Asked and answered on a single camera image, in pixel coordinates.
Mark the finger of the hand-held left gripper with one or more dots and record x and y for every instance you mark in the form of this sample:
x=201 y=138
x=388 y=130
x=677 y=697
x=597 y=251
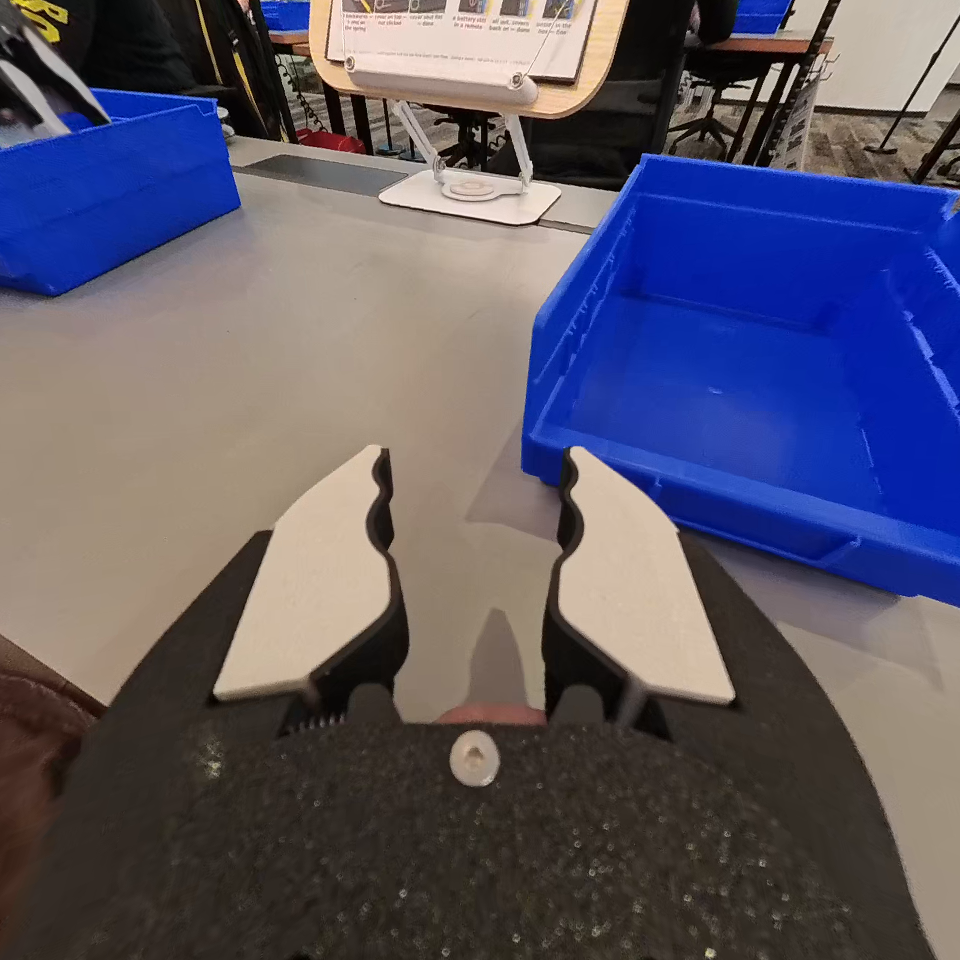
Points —
x=30 y=97

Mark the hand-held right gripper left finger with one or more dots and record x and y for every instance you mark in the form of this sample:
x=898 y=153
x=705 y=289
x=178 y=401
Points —
x=315 y=600

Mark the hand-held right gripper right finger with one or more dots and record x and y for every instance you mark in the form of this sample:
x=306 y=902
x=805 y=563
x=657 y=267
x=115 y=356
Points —
x=645 y=600

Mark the grey desk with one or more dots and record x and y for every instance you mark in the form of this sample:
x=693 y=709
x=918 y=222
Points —
x=262 y=375

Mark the blue plastic bin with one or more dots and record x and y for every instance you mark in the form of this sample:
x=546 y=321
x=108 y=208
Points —
x=712 y=390
x=112 y=210

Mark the red bag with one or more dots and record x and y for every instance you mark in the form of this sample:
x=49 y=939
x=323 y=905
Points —
x=319 y=139

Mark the black backpack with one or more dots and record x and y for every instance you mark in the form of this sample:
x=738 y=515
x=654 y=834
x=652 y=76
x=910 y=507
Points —
x=600 y=135

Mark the wooden board with instruction sheet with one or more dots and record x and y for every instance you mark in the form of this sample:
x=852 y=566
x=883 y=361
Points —
x=577 y=90

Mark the black office chair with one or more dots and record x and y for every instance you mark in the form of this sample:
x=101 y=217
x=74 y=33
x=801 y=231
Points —
x=720 y=82

